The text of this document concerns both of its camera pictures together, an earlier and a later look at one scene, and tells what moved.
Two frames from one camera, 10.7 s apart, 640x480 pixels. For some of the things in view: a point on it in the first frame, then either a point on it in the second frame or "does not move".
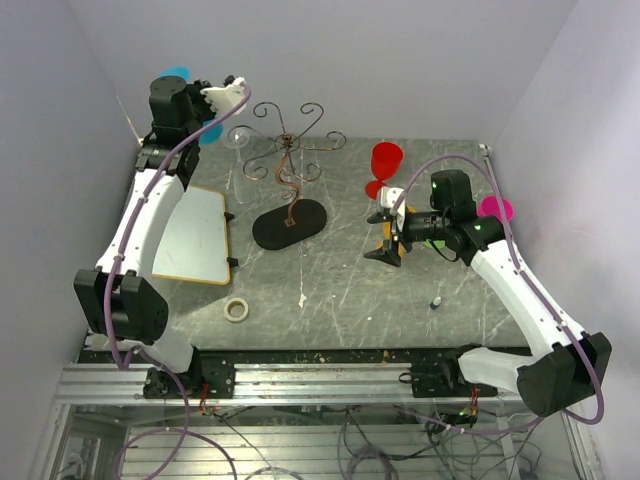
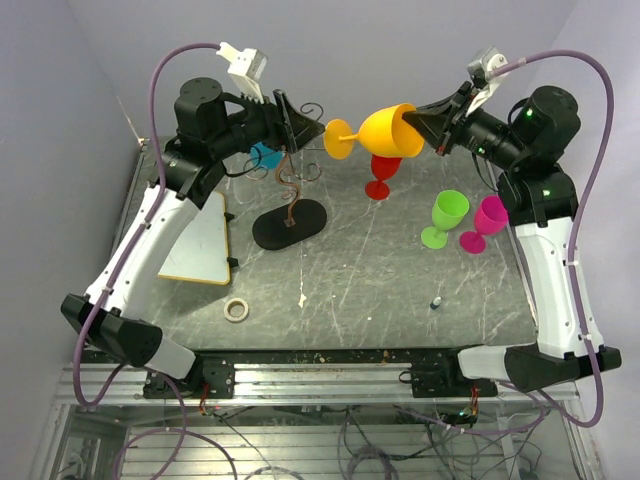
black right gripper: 385,255 to 435,123
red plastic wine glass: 385,160 does not move
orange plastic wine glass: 387,227 to 384,133
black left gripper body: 204,112 to 256,124
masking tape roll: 239,318 does not move
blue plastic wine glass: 214,134 to 264,156
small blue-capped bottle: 436,301 does not move
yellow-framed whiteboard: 193,243 does not move
